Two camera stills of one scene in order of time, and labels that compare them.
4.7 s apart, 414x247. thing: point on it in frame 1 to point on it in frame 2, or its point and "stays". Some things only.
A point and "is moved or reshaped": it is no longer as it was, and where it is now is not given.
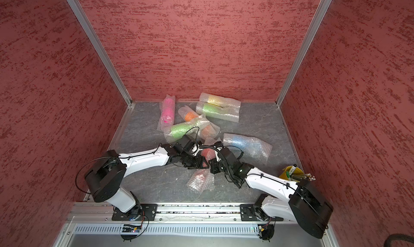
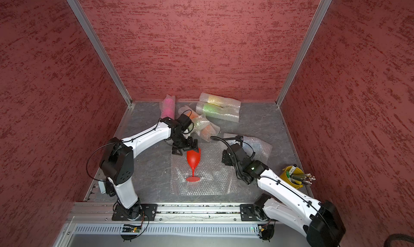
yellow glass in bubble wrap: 219,100 stays
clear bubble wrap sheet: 203,180 is moved or reshaped
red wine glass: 209,153 is moved or reshaped
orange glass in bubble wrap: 209,131 stays
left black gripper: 203,159 to 188,146
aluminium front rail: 88,213 stays
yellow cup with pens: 292,172 stays
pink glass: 167,107 stays
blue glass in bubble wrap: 249,148 stays
